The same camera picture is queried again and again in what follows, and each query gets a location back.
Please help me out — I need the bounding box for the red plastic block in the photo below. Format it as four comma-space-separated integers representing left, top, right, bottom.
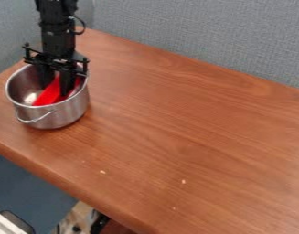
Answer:
32, 76, 82, 106

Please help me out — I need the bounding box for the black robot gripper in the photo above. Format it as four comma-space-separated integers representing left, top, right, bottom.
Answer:
23, 23, 90, 96

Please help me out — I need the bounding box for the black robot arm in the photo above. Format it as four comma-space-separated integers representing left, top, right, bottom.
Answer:
23, 0, 90, 96

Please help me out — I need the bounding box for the black chair frame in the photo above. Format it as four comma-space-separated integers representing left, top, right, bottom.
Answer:
0, 210, 36, 234

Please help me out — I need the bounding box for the metal pot with handle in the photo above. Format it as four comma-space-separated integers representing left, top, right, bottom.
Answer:
5, 65, 90, 130

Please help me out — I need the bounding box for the beige object under table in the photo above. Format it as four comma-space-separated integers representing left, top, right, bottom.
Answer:
50, 200, 112, 234

